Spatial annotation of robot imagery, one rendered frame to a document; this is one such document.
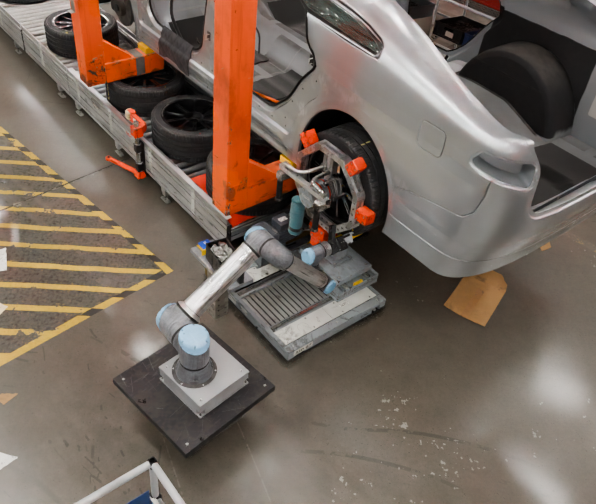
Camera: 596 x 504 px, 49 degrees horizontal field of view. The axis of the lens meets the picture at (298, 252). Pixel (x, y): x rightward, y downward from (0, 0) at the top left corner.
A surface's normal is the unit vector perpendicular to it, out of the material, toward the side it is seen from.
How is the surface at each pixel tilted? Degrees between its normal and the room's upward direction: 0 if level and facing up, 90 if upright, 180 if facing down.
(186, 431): 0
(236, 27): 90
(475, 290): 2
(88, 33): 90
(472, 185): 90
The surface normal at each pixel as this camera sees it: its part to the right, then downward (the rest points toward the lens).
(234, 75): 0.62, 0.56
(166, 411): 0.10, -0.75
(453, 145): -0.78, 0.36
